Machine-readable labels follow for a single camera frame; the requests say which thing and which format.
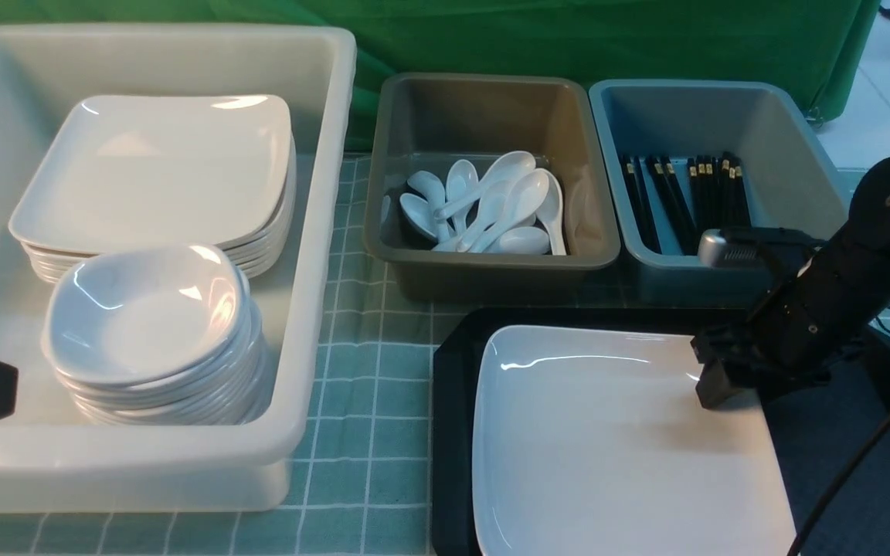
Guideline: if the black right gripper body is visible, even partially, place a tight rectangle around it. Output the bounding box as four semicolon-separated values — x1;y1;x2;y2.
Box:
691;256;878;395

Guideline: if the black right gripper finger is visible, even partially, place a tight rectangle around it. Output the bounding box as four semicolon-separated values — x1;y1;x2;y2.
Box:
695;357;751;409

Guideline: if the white square rice plate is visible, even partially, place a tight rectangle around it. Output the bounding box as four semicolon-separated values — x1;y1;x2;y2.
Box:
472;325;796;555

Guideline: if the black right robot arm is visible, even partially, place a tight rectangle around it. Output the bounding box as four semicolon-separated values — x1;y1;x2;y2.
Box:
691;158;890;409

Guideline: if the black serving tray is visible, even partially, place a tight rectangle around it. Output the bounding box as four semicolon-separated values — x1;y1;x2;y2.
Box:
430;307;890;555

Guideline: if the blue-grey plastic bin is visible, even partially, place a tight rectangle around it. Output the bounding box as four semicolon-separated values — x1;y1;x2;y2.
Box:
589;79;847;307

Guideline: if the bundle of black chopsticks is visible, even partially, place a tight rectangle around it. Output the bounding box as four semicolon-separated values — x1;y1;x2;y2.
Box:
617;151;757;256

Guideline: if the pile of white spoons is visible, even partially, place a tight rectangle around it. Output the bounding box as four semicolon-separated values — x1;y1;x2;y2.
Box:
375;151;569;256

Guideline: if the green fabric backdrop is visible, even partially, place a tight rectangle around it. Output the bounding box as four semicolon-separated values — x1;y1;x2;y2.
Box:
0;1;879;151

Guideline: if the brown plastic bin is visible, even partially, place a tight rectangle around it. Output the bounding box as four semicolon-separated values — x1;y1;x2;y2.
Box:
363;73;622;305

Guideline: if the green checked tablecloth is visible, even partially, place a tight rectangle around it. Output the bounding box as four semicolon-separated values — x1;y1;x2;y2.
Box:
0;154;890;556

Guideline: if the stack of white bowls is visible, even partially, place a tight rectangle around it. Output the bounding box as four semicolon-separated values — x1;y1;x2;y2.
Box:
40;244;273;425

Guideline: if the stack of white square plates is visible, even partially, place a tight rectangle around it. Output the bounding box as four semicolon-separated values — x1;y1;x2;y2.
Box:
9;94;297;283

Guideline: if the large white plastic tub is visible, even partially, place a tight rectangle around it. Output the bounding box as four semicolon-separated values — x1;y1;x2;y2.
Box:
0;24;356;514

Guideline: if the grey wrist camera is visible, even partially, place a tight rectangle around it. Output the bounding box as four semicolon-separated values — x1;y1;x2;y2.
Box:
697;226;826;269

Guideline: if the black cable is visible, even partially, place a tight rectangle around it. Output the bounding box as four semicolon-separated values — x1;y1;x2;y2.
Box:
786;278;890;556

